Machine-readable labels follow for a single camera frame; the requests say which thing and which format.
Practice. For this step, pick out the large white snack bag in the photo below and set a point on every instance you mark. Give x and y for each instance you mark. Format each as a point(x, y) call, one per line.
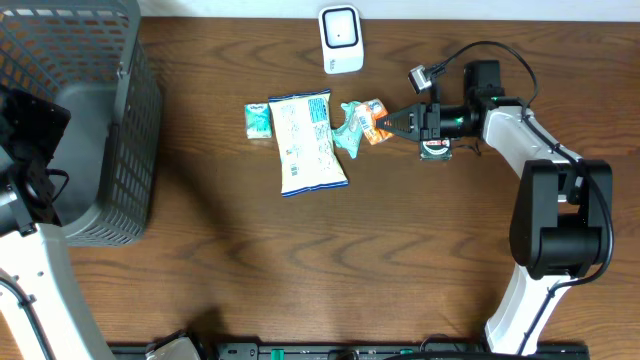
point(305, 143)

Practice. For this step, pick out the teal wet wipe packet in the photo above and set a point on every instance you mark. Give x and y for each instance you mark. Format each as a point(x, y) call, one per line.
point(348, 136)

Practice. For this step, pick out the teal kleenex tissue pack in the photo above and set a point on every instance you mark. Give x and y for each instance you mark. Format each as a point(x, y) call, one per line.
point(258, 121)

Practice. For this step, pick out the dark grey plastic basket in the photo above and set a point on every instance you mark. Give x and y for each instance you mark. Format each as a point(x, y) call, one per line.
point(85, 56)

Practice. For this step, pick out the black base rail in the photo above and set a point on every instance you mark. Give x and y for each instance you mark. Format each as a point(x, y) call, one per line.
point(445, 349)

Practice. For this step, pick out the orange snack packet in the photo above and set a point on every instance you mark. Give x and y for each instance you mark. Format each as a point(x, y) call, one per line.
point(367, 113)

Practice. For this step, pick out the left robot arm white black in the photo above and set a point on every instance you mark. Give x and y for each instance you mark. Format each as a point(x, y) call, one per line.
point(41, 302)

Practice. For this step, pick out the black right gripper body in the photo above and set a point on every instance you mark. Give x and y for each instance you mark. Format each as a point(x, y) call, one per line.
point(443, 121)

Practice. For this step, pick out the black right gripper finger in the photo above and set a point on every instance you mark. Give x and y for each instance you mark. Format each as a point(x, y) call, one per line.
point(413, 113)
point(407, 129)

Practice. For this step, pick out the dark green round-label packet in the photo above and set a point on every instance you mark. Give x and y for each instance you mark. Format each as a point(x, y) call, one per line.
point(435, 150)

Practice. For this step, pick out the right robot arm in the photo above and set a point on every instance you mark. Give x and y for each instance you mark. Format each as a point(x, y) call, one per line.
point(561, 233)

